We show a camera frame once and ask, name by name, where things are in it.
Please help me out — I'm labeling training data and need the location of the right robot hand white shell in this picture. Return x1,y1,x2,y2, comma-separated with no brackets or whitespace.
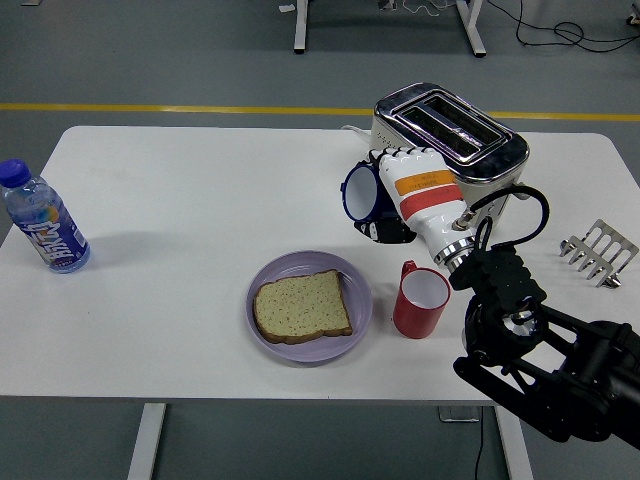
352,146,475,256

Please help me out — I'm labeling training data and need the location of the blue enamel cup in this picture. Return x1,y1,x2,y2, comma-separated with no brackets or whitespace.
340,159,396,223

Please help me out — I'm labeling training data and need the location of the red enamel cup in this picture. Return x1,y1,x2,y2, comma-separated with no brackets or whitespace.
392,259,452,341

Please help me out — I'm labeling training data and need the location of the slice of bread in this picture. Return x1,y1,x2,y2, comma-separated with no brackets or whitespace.
252,268,354,346

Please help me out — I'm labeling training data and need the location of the cream and chrome toaster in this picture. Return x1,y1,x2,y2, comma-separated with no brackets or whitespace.
370,81,532,241

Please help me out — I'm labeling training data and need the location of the purple round plate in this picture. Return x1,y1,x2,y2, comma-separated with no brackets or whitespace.
244,250,374,365

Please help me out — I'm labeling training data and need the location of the white background table leg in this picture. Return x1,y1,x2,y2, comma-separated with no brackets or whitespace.
455,0,487,58
293,0,311,55

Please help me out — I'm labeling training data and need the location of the metal toast rack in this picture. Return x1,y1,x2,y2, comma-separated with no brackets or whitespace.
558,218,640,290

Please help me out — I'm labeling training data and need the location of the grey box under table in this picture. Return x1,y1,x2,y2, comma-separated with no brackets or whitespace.
438,405,482,424

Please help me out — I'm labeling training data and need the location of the water bottle blue cap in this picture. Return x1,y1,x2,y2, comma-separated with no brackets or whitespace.
0,158,92,275

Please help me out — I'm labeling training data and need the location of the white cable on floor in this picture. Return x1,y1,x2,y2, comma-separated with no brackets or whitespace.
402,0,451,17

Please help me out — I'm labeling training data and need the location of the black cable on floor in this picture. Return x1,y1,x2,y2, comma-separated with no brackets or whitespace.
487,0,640,52

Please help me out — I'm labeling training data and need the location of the black cable under table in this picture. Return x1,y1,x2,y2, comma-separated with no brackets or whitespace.
473,405,487,480

